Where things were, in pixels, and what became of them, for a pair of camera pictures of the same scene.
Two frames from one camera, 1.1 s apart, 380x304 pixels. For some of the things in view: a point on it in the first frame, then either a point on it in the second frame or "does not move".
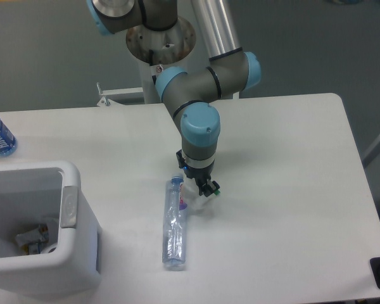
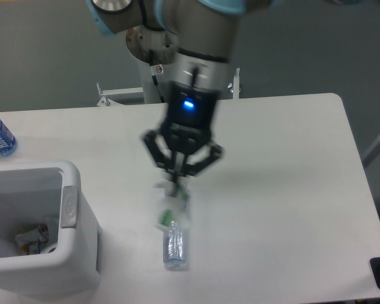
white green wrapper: (196, 201) to (175, 203)
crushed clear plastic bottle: (175, 246) does not move
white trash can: (44, 238) does not move
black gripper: (201, 175) to (192, 109)
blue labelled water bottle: (0, 141) does not move
